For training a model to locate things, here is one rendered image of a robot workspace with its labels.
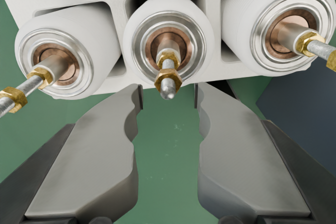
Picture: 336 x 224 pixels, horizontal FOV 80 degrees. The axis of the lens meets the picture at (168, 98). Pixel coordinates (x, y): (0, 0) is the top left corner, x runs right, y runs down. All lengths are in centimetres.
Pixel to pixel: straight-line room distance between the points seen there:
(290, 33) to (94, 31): 19
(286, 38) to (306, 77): 27
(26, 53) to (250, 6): 23
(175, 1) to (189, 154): 52
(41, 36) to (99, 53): 5
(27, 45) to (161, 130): 42
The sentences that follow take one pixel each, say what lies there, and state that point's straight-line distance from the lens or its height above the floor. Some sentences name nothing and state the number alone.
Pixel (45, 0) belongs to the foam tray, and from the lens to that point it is 31.
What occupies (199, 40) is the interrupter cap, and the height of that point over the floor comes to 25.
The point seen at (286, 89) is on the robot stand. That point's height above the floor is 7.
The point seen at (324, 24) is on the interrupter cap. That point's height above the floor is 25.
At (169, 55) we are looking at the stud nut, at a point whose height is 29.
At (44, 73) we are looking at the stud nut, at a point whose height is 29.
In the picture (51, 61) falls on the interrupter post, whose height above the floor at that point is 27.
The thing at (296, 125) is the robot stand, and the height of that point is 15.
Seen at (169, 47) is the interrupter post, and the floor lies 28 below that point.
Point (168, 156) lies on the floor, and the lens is 65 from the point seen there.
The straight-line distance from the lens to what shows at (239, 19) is 23.
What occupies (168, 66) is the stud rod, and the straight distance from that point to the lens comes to 16.
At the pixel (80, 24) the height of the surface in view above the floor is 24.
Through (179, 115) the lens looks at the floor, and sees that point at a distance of 55.
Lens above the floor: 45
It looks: 60 degrees down
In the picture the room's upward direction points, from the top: 179 degrees counter-clockwise
